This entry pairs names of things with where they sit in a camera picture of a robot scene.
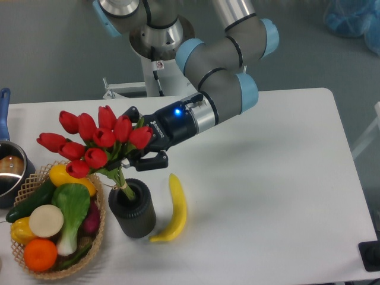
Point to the black device at table edge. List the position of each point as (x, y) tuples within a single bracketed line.
[(369, 250)]

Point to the dark grey ribbed vase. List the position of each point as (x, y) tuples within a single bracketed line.
[(136, 218)]

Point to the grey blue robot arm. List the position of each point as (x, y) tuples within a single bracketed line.
[(208, 109)]

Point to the blue handled saucepan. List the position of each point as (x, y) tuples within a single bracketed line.
[(15, 165)]

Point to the orange fruit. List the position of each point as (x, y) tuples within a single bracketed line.
[(40, 255)]

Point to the blue plastic bag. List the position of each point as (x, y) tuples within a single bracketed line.
[(354, 19)]

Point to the green bok choy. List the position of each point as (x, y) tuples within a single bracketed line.
[(73, 200)]

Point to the yellow lemon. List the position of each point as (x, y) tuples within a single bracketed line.
[(59, 176)]

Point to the red tulip bouquet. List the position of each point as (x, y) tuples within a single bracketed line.
[(105, 141)]

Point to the green chili pepper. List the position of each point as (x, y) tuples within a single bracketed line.
[(75, 259)]

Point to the yellow bell pepper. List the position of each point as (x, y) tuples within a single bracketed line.
[(21, 232)]

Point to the woven wicker basket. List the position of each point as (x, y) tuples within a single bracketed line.
[(31, 183)]

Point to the purple red radish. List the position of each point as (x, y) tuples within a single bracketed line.
[(92, 221)]

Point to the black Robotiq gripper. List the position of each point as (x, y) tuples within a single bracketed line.
[(171, 125)]

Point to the white frame at right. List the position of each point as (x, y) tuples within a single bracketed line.
[(367, 136)]

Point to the dark green cucumber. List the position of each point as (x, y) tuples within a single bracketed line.
[(42, 195)]

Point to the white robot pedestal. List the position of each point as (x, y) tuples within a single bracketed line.
[(160, 77)]

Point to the yellow banana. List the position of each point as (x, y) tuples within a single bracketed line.
[(179, 213)]

